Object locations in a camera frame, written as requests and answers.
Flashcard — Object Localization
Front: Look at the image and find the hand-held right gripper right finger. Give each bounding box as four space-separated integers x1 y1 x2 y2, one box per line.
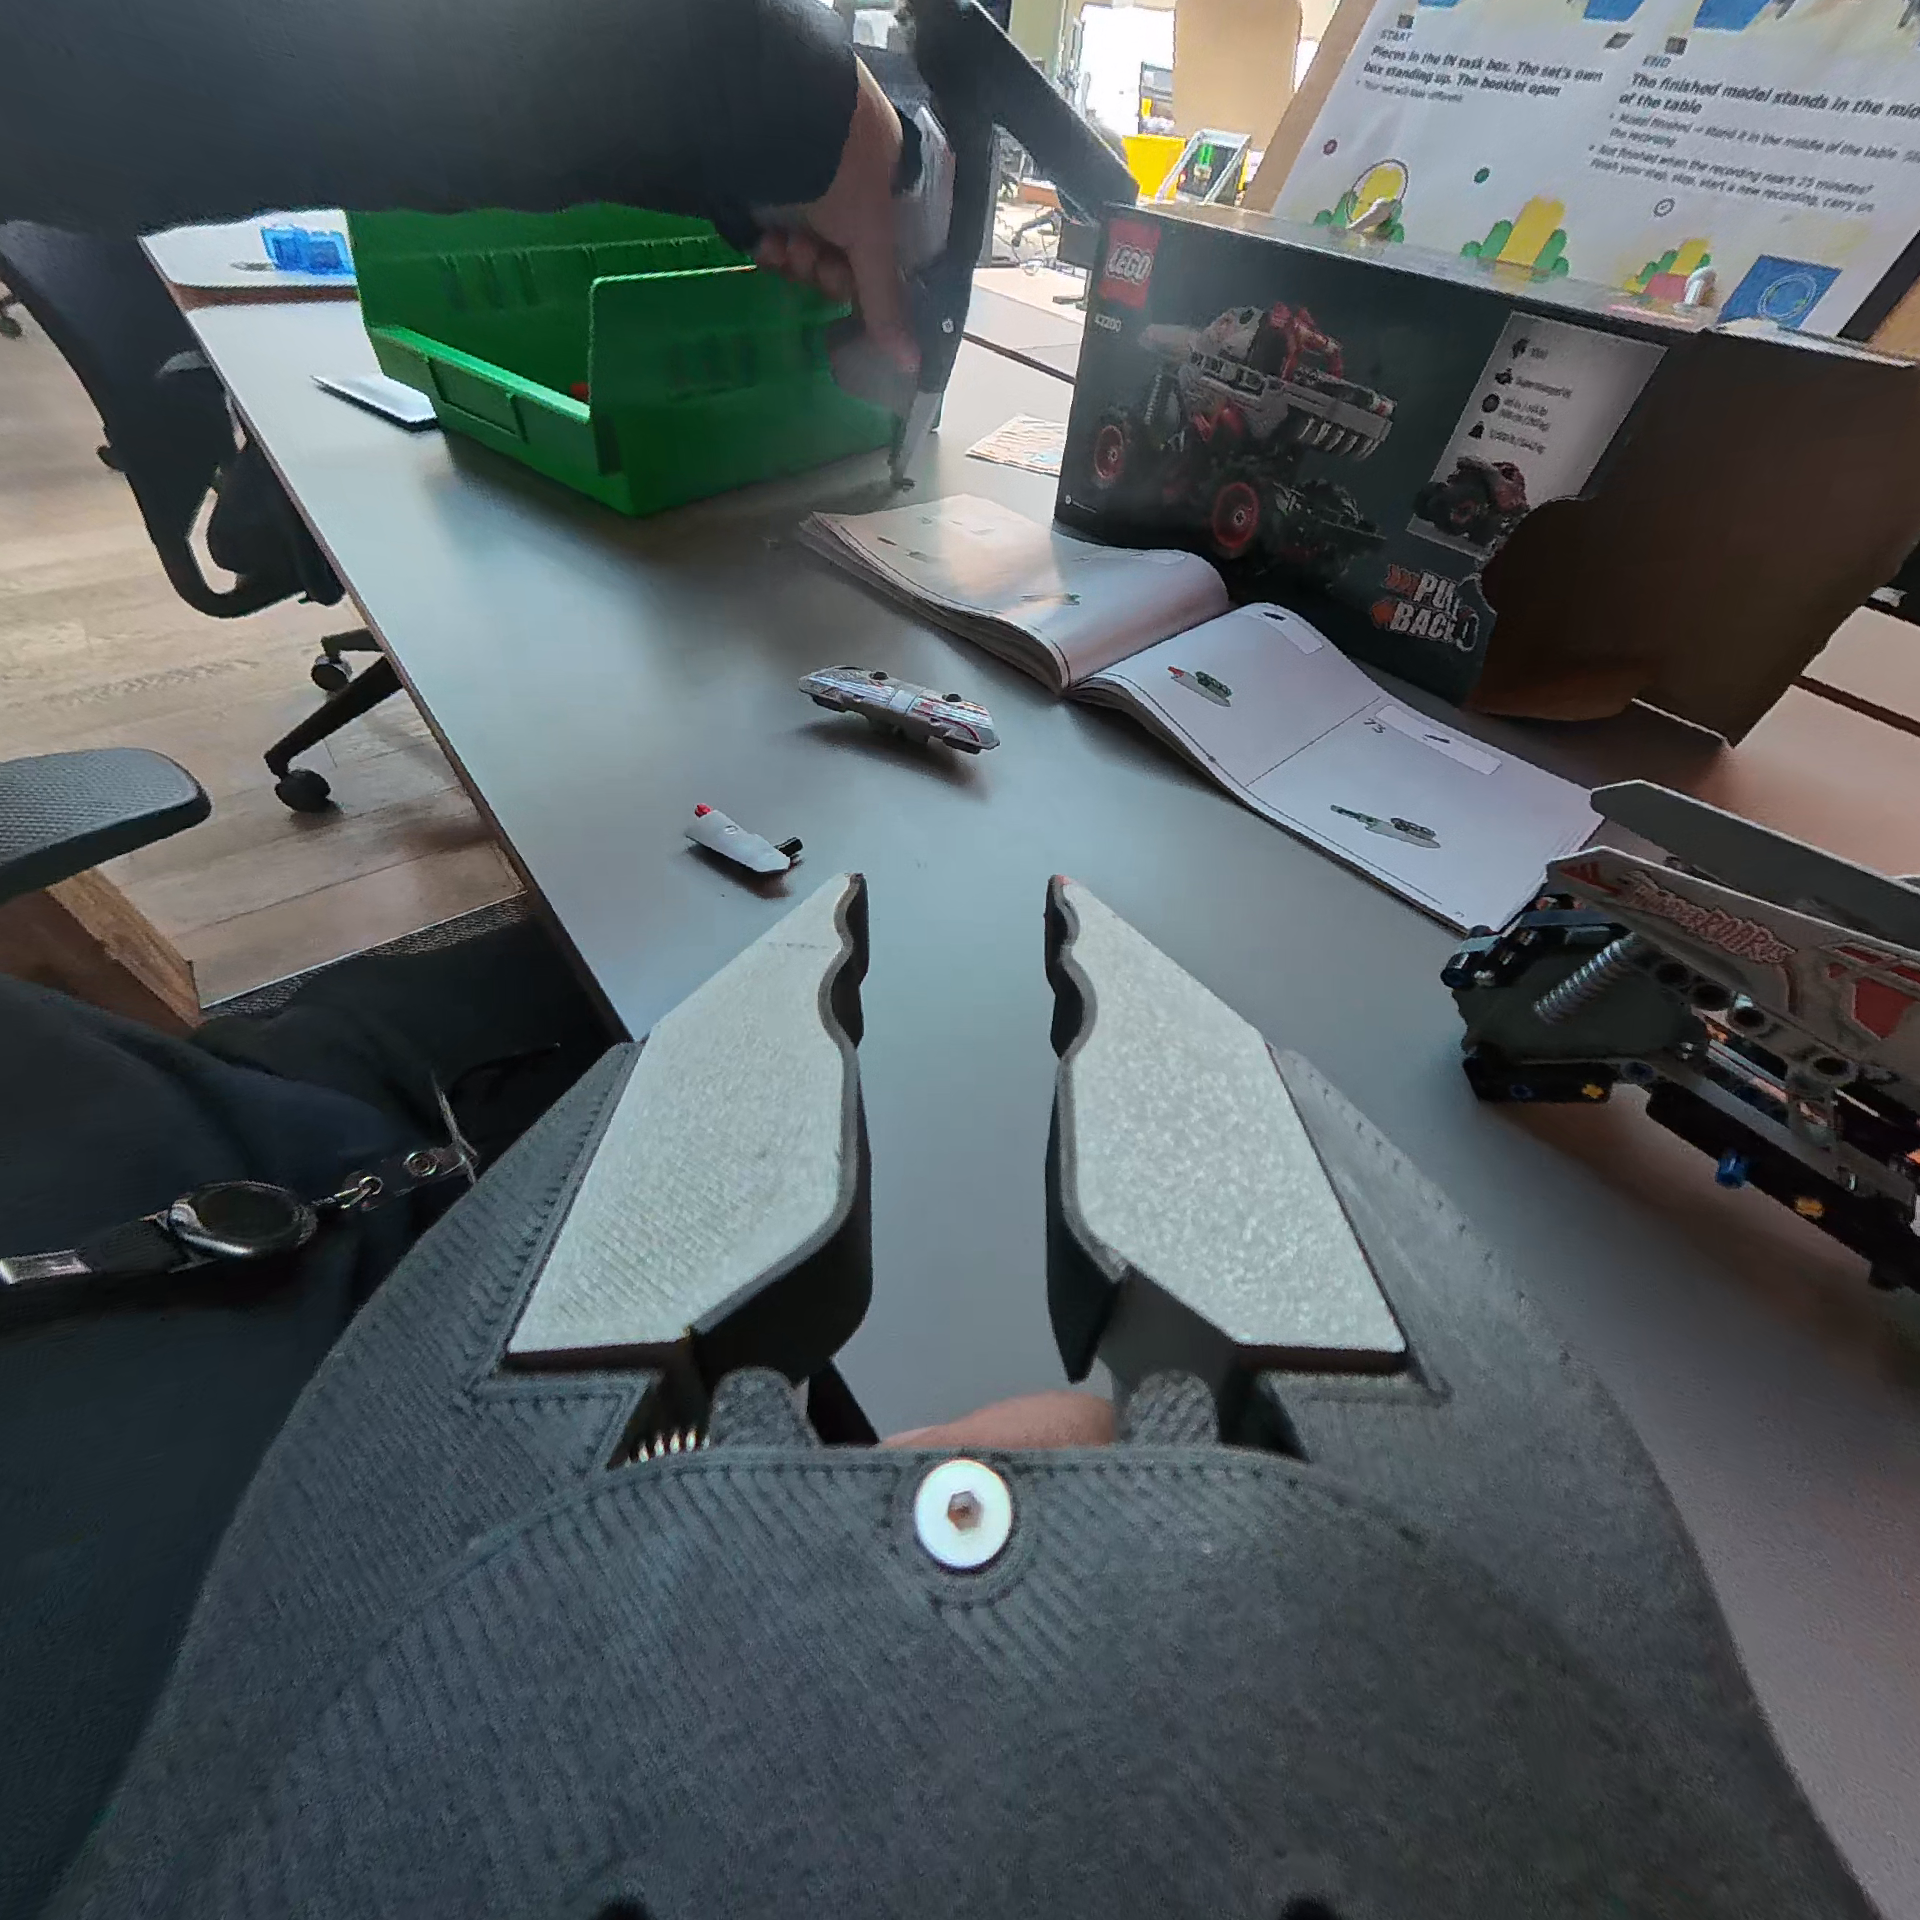
1045 873 1416 1389

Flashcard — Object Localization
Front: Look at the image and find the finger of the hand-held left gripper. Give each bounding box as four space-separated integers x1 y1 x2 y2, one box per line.
832 308 945 494

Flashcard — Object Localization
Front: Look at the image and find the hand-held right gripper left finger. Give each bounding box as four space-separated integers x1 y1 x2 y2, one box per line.
504 873 878 1389

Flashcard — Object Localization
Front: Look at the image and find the green plastic bin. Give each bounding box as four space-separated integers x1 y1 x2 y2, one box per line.
348 206 906 517

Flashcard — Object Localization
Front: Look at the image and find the small white red lego piece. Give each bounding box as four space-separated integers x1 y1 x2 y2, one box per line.
685 802 805 879

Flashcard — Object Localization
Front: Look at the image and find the person's left forearm dark sleeve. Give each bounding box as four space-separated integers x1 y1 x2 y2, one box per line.
0 0 867 254

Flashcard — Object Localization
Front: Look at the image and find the grey lego body panel assembly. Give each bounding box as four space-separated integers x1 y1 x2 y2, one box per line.
800 667 1004 755

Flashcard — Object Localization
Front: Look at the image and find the lego set box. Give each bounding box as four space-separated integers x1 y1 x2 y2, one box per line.
1054 203 1920 745

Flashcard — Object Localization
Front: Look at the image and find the lego truck chassis assembly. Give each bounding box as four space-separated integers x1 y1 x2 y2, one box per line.
1442 780 1920 1293

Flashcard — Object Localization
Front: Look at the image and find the person's left hand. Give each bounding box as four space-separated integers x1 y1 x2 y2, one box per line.
747 58 964 377

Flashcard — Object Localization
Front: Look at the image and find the yellow bin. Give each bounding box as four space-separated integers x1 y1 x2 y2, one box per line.
1125 129 1249 198

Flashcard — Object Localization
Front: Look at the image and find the open instruction booklet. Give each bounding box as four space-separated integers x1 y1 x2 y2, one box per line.
797 496 1609 935

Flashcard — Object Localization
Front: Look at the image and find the printed instruction poster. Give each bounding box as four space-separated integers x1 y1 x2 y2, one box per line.
1273 0 1920 341

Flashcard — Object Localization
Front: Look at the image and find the person's dark clothed torso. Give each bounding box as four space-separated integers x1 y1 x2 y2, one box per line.
0 918 631 1920

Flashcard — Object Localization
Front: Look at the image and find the black mesh chair armrest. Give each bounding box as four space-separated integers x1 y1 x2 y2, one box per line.
0 749 214 910

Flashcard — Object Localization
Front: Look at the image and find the black office chair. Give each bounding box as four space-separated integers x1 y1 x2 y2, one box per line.
0 220 408 816

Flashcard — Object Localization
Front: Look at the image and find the black badge reel lanyard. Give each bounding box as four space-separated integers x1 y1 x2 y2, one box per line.
0 1144 474 1293

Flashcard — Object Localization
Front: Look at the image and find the wooden post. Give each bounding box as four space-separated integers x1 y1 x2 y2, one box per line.
0 867 202 1036

